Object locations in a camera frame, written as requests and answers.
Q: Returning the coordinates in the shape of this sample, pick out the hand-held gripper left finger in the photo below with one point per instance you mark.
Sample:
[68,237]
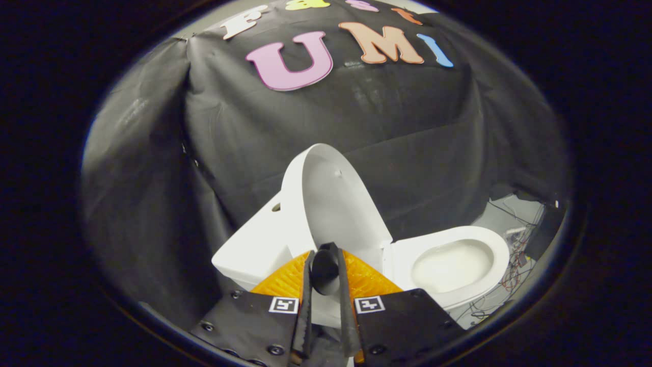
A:
[305,316]

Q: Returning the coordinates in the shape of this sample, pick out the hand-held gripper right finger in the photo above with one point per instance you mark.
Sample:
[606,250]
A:
[347,316]

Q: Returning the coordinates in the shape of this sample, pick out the white toilet lid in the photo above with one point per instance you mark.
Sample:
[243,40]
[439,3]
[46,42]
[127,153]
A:
[331,204]

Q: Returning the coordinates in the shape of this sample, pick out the white toilet seat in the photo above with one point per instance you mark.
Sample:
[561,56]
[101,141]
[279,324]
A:
[400,260]

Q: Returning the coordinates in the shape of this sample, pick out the white ceramic toilet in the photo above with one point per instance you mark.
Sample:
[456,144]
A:
[254,250]

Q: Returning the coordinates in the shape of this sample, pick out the black backdrop cloth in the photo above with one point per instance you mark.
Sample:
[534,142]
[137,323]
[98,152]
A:
[407,127]

